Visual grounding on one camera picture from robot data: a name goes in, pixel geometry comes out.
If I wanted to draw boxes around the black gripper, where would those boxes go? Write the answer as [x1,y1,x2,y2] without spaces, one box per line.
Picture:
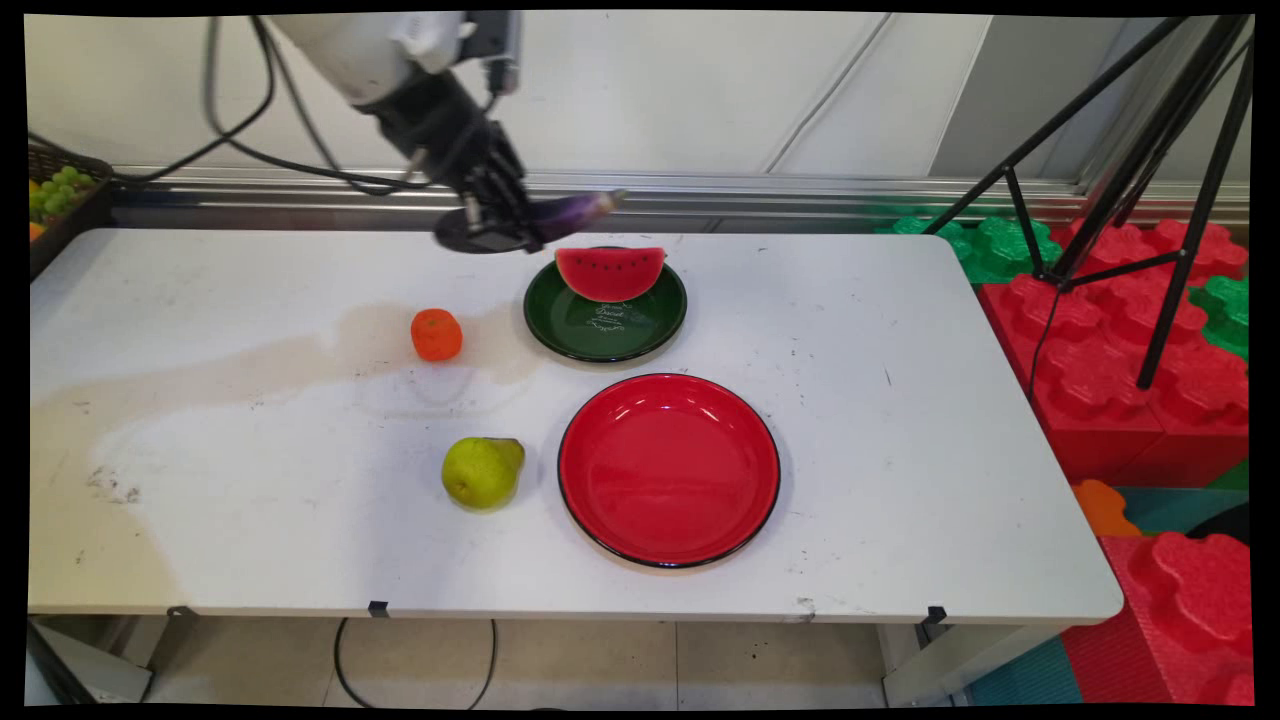
[355,68,547,252]

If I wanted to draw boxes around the purple toy eggplant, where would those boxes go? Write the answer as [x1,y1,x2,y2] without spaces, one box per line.
[530,188,630,238]

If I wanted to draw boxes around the black round disc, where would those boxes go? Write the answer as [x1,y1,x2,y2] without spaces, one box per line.
[433,214,501,254]

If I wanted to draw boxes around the red watermelon slice toy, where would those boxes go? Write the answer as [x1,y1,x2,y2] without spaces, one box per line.
[554,246,668,304]

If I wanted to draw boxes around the orange toy tangerine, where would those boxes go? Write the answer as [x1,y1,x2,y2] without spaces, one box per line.
[410,308,464,363]

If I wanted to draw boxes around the dark green plate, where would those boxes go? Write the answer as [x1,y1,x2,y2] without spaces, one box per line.
[523,247,689,364]

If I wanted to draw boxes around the green yellow toy pear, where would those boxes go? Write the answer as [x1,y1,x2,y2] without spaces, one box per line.
[441,436,527,512]

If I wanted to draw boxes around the red plate black rim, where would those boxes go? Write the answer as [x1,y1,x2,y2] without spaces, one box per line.
[557,373,782,571]

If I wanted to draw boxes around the dark wicker basket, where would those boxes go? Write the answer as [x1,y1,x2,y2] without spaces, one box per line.
[28,140,114,282]

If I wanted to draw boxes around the green toy grapes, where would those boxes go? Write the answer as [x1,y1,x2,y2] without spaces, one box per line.
[29,165,97,219]

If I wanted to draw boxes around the green foam block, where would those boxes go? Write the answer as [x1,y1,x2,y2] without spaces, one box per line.
[876,214,1064,287]
[1188,274,1252,362]

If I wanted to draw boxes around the white table leg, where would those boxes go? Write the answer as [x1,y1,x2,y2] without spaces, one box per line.
[878,624,1063,708]
[27,616,154,707]

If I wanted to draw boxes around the large red foam block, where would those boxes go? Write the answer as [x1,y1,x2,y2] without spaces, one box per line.
[978,218,1251,488]

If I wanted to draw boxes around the black tripod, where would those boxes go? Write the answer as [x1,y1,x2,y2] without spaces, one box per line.
[920,14,1256,391]

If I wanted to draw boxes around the orange foam piece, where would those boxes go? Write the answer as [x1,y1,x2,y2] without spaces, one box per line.
[1071,478,1143,539]

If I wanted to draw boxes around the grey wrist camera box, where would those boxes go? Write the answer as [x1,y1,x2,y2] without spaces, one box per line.
[393,12,523,97]

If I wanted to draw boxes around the aluminium wall rail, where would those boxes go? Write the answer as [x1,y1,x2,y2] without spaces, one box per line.
[108,164,1251,229]

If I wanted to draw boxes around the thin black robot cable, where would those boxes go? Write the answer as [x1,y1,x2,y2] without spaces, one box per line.
[28,14,279,187]

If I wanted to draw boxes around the black floor cable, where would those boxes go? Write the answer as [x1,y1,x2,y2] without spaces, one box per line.
[332,618,499,710]

